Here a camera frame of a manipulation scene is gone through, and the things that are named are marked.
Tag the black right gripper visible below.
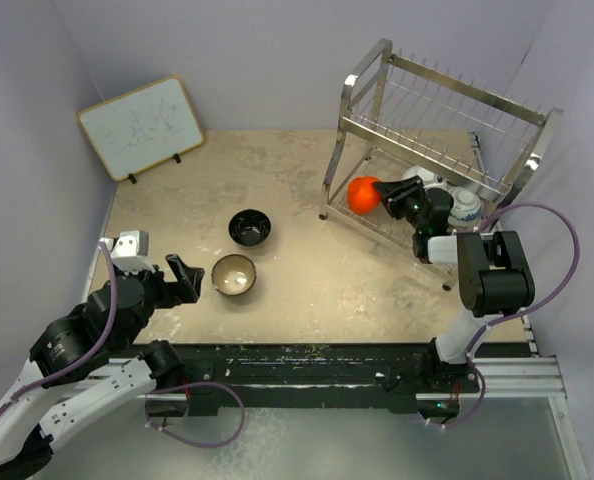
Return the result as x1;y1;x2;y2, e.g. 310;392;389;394
373;176;426;233

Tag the orange bowl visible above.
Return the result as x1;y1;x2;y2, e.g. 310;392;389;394
347;176;382;215

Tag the blue floral white bowl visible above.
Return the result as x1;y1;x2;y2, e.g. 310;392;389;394
449;186;483;228

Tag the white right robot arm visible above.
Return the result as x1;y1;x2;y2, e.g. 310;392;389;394
372;176;535;391

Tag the stainless steel dish rack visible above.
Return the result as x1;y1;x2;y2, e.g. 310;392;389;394
318;38;565;292

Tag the beige bowl with dark rim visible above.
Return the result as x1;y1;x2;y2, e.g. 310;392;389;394
211;254;257;297

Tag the black glossy bowl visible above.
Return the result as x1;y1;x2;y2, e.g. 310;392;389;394
228;209;272;247

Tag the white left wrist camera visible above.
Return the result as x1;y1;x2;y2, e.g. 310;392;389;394
100;230;156;275

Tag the small whiteboard with wooden frame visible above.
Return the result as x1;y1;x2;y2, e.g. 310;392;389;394
77;76;204;182

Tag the black table edge rail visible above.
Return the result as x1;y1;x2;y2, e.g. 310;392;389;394
174;343;493;417

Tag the aluminium frame rail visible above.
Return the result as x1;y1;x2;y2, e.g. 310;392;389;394
471;354;571;401

